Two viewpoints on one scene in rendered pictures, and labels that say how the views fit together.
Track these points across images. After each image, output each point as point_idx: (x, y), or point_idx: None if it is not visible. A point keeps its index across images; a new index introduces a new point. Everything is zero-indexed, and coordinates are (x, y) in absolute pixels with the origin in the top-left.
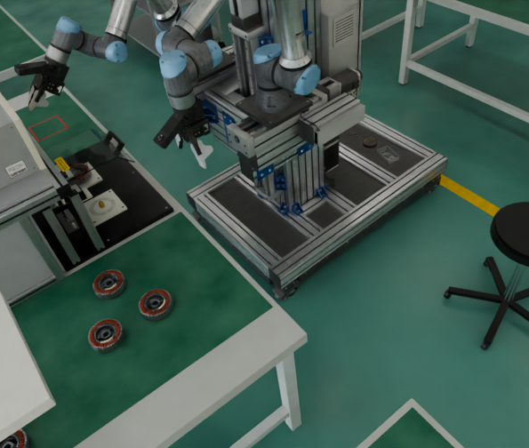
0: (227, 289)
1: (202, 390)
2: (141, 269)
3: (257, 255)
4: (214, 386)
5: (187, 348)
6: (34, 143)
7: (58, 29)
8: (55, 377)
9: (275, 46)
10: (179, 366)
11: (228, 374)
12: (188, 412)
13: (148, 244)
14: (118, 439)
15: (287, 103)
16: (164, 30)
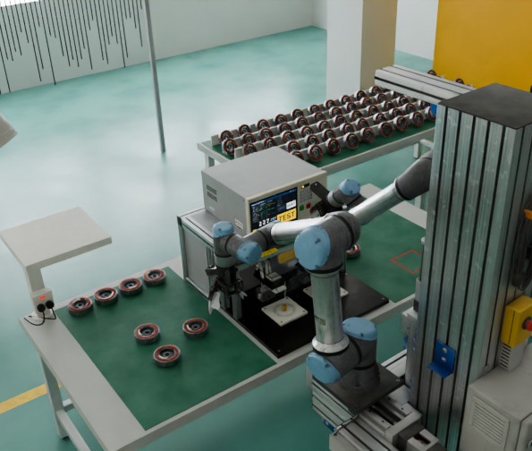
0: (173, 399)
1: (85, 390)
2: (209, 345)
3: None
4: (85, 396)
5: (123, 378)
6: None
7: (341, 182)
8: (124, 317)
9: (363, 329)
10: (109, 376)
11: (91, 404)
12: (71, 384)
13: (239, 346)
14: (67, 353)
15: (344, 384)
16: (281, 222)
